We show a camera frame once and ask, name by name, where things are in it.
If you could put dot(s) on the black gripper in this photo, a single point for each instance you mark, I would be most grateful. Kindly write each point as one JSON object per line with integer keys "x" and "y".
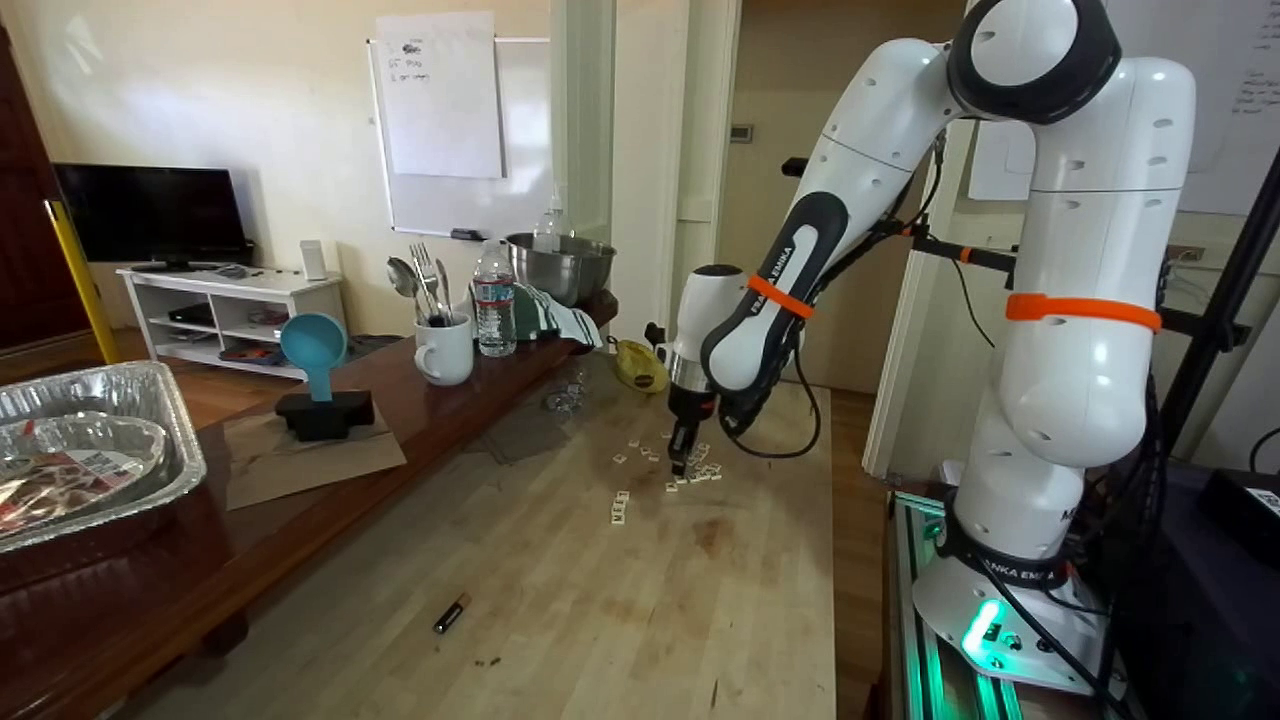
{"x": 685, "y": 404}

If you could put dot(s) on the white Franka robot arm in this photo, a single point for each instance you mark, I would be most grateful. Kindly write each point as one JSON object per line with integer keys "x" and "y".
{"x": 1082, "y": 384}

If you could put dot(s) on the cream letter tile M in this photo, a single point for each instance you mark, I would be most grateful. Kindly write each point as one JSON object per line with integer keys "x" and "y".
{"x": 620, "y": 514}

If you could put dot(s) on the green striped white towel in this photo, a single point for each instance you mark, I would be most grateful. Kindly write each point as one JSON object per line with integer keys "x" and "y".
{"x": 567, "y": 320}

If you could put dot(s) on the stainless steel mixing bowl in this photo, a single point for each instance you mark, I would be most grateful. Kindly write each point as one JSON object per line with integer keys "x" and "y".
{"x": 572, "y": 268}

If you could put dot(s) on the clear plastic water bottle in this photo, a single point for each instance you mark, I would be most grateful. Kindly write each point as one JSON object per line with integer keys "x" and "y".
{"x": 494, "y": 315}

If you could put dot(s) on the clear pump sanitizer bottle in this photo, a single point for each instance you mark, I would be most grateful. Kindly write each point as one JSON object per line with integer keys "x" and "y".
{"x": 550, "y": 235}

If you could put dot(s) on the white ceramic mug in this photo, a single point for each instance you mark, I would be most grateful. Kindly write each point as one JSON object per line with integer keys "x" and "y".
{"x": 444, "y": 353}

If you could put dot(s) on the black marker pen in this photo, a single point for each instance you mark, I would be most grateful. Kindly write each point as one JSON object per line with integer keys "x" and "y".
{"x": 451, "y": 616}

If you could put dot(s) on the metal kitchen utensil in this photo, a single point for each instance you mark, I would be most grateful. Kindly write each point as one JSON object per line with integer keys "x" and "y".
{"x": 436, "y": 277}

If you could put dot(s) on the metal spoon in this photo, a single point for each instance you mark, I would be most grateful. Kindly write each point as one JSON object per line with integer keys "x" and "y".
{"x": 404, "y": 277}

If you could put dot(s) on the black base block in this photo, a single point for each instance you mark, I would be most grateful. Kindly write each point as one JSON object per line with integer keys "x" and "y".
{"x": 324, "y": 419}

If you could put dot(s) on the brown cardboard sheet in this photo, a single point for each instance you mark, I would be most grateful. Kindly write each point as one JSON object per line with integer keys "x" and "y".
{"x": 313, "y": 468}

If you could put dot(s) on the small white box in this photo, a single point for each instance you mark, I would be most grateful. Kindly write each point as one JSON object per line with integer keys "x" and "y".
{"x": 313, "y": 258}

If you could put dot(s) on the white paper sheet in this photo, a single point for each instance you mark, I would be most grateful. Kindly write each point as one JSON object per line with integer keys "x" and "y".
{"x": 436, "y": 105}

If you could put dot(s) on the white television stand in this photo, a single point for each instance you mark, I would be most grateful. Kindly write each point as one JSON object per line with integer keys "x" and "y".
{"x": 227, "y": 282}

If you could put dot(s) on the aluminium foil tray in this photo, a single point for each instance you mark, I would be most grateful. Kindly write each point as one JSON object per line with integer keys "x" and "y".
{"x": 165, "y": 401}

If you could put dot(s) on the black equipment box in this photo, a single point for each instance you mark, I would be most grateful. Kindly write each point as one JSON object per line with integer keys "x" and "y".
{"x": 1200, "y": 613}

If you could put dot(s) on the dark brown wooden side table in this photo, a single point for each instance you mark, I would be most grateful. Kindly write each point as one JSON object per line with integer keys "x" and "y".
{"x": 162, "y": 601}

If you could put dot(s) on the black tripod leg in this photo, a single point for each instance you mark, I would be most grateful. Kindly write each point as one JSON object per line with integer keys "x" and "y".
{"x": 1223, "y": 304}

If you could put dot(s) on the black flat screen television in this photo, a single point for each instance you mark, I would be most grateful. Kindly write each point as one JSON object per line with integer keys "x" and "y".
{"x": 153, "y": 212}

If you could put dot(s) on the yellow stick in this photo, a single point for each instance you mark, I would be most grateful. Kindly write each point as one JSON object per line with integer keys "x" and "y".
{"x": 81, "y": 282}

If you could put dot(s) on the dark brown wooden cabinet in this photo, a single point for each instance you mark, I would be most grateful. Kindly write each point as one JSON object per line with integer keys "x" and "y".
{"x": 27, "y": 240}

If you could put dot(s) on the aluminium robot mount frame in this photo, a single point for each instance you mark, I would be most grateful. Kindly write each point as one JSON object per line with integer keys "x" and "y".
{"x": 922, "y": 660}

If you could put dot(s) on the wall switch plate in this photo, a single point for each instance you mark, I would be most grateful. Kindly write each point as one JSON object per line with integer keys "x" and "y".
{"x": 743, "y": 132}

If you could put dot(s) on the white wall whiteboard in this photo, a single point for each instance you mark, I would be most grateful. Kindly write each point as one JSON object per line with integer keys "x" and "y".
{"x": 466, "y": 207}

